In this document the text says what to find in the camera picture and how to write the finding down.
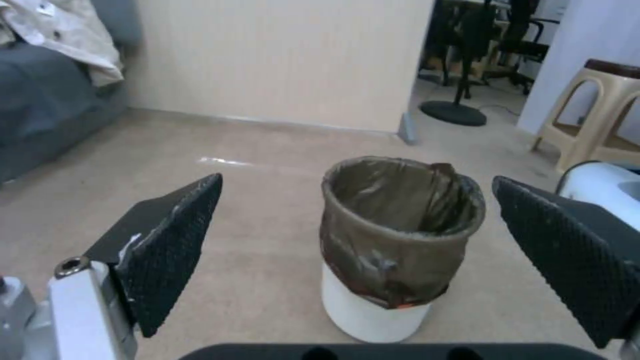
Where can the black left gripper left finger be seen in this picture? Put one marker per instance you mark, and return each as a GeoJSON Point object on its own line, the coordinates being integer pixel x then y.
{"type": "Point", "coordinates": [160, 258]}

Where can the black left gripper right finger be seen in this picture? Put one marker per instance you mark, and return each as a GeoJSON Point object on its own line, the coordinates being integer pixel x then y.
{"type": "Point", "coordinates": [565, 255]}

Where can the brown trash bag liner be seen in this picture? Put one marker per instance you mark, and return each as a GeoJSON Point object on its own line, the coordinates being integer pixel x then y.
{"type": "Point", "coordinates": [400, 232]}

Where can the white trash can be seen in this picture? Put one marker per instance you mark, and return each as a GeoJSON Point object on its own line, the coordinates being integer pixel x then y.
{"type": "Point", "coordinates": [372, 311]}

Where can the beige plastic stool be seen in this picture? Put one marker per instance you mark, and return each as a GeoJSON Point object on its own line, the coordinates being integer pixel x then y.
{"type": "Point", "coordinates": [590, 112]}

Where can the black round stand base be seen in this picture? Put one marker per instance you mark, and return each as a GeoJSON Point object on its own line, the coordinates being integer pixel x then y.
{"type": "Point", "coordinates": [452, 112]}

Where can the grey bed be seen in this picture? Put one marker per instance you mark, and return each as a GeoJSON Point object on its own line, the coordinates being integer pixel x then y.
{"type": "Point", "coordinates": [45, 108]}

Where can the black office chair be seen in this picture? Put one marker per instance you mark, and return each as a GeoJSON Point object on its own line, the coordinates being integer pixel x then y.
{"type": "Point", "coordinates": [525, 41]}

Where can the beige patterned blanket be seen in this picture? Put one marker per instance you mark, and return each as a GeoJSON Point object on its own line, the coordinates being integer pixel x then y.
{"type": "Point", "coordinates": [65, 33]}

